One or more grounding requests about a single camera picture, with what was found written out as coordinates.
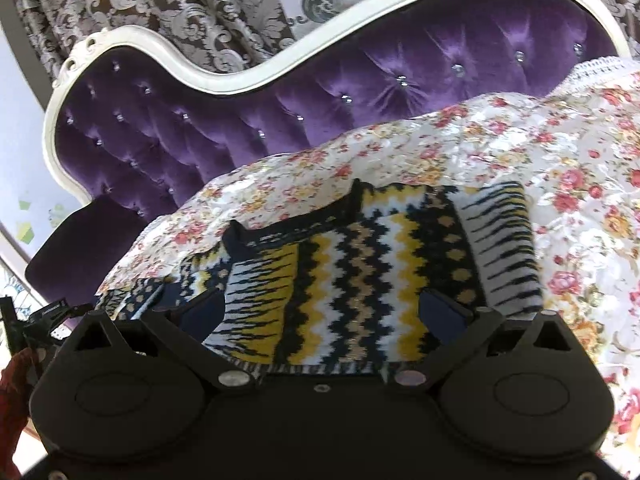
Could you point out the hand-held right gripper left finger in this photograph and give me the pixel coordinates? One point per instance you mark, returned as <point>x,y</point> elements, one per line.
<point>200,316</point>

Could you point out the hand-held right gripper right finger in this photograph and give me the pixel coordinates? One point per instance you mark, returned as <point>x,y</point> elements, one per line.
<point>439,314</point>

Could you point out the black yellow zigzag knit sweater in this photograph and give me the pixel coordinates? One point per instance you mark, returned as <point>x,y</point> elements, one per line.
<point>350,280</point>

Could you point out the red cloth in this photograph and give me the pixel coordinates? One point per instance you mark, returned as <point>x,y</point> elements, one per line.
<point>12,395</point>

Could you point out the floral bedspread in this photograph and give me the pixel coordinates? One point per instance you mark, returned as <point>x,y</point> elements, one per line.
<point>560,170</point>

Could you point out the white lace cloth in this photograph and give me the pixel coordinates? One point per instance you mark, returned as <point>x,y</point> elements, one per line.
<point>595,67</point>

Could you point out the brown silver damask curtain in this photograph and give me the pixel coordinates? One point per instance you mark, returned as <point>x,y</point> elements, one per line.
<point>200,5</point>

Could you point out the green wall sticker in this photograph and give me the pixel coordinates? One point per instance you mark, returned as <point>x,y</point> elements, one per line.
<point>26,232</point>

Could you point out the purple tufted headboard white frame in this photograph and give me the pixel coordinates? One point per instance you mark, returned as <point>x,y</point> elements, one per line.
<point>350,85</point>

